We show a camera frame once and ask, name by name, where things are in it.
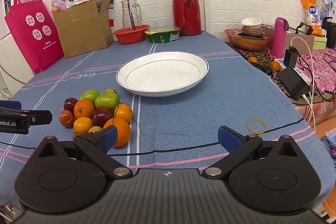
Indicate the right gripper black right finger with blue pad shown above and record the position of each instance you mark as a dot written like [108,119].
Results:
[240,148]

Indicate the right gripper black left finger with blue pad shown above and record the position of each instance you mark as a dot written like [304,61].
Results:
[95,146]

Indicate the small orange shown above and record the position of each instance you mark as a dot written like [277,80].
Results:
[82,125]
[252,59]

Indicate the large orange with stem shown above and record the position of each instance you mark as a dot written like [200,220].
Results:
[123,131]

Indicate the small red apple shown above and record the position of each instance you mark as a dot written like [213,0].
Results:
[67,119]

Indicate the orange tangerine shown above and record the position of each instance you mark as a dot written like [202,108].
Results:
[124,111]
[84,108]

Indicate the green apple front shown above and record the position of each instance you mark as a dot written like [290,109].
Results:
[108,100]

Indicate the green apple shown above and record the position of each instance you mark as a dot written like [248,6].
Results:
[89,95]
[108,100]

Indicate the small dark red plum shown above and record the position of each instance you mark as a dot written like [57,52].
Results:
[69,104]

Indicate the green apple back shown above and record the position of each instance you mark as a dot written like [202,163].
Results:
[89,95]

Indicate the small brown fruit back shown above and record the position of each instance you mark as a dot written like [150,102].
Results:
[111,90]

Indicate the yellow rubber band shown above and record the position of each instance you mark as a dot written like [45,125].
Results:
[256,126]

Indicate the blue striped tablecloth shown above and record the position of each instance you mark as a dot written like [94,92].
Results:
[179,131]

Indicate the black phone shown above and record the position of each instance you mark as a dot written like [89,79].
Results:
[293,82]

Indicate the small orange on side table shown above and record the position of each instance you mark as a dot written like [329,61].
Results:
[252,59]

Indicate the white round plate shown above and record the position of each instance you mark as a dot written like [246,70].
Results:
[162,74]

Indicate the pink tote bag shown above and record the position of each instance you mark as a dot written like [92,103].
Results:
[35,33]

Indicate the orange glass bowl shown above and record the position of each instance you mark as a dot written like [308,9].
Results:
[247,43]

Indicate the black charger adapter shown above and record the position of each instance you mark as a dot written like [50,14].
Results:
[291,56]

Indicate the brown cardboard box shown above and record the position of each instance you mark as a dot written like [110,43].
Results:
[84,28]

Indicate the red plastic basket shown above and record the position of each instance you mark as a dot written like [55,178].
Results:
[130,36]

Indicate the green instant noodle bowl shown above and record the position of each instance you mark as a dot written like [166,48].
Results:
[163,34]

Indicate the pink water bottle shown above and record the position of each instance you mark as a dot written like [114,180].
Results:
[281,27]

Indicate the glass pitcher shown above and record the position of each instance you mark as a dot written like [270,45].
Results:
[131,14]

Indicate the red thermos jug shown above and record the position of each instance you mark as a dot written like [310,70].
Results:
[187,16]

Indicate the orange snack bag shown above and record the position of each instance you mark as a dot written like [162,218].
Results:
[312,16]

